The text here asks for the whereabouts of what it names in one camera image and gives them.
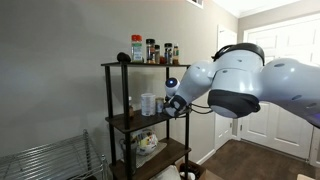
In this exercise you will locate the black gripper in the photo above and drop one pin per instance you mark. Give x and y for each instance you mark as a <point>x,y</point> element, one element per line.
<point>167,108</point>

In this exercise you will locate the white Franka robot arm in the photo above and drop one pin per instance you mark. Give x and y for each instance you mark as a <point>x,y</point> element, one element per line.
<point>250,83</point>

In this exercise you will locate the small brown sauce bottle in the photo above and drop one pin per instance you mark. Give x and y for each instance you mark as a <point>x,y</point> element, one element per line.
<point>131,108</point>

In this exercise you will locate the black cap dark spice jar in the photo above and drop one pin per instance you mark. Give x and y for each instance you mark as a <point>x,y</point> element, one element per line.
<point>168,53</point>

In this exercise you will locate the short black cap spice jar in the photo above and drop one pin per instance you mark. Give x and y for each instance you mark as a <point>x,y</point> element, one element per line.
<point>157,53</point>

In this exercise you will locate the black cap orange spice jar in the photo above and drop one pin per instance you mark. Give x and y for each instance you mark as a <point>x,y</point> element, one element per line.
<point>150,51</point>

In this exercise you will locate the large red cap spice jar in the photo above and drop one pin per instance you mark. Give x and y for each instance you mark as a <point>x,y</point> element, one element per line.
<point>136,50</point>

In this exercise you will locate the small can gold lid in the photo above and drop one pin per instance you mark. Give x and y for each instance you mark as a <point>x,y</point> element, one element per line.
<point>159,105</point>

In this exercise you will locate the white round canister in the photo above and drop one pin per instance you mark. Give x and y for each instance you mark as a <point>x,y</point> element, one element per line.
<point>148,105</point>

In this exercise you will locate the small red round thing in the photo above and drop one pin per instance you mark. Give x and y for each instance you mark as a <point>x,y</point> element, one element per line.
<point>162,60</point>

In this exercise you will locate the checkered mesh mat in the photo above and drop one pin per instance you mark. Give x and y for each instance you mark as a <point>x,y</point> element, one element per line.
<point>150,153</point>

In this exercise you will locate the narrow white panel door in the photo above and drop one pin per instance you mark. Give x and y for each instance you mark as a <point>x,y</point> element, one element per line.
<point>224,133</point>

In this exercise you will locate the white plastic bag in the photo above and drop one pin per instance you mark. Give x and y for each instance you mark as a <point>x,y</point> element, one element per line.
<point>166,174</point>

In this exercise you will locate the black lump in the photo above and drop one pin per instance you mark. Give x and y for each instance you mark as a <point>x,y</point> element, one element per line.
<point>123,57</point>

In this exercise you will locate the brown cardboard box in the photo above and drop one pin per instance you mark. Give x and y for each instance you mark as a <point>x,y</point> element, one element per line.
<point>200,170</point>

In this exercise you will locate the white roll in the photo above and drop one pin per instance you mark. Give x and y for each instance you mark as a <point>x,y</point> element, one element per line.
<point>186,175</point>

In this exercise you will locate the wide white panel door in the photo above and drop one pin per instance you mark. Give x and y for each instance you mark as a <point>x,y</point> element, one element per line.
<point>283,140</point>

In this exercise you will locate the tan box corner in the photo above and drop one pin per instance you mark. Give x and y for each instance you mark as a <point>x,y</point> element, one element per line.
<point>305,176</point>

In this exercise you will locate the dark wood black-post shelf unit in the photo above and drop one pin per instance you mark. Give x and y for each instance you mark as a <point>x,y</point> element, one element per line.
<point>126,100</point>

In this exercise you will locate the white wall vent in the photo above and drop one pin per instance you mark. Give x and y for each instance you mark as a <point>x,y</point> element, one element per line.
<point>196,2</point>

